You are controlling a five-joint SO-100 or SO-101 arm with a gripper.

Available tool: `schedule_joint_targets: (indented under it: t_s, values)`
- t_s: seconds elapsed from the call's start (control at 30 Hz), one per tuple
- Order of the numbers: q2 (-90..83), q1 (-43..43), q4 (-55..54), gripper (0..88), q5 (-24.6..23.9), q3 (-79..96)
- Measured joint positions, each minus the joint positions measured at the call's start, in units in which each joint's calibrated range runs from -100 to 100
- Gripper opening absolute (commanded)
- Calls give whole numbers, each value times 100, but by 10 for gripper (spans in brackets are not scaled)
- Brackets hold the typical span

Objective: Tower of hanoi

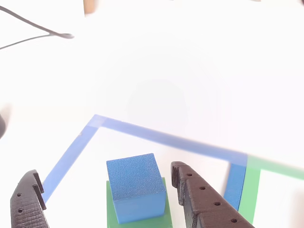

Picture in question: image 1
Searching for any green square frame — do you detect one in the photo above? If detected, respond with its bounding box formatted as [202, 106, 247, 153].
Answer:
[237, 154, 304, 225]

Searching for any small blue cube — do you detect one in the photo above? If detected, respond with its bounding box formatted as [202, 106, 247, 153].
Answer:
[106, 152, 166, 225]

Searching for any blue square frame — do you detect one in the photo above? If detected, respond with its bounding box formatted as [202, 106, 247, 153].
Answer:
[41, 114, 249, 212]

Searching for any black tripod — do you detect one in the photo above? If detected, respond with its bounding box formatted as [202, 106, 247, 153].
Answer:
[0, 114, 7, 140]

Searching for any thin black cable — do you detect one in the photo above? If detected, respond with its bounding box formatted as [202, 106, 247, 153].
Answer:
[0, 6, 75, 50]

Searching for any green block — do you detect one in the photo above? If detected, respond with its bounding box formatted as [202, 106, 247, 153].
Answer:
[106, 177, 173, 228]

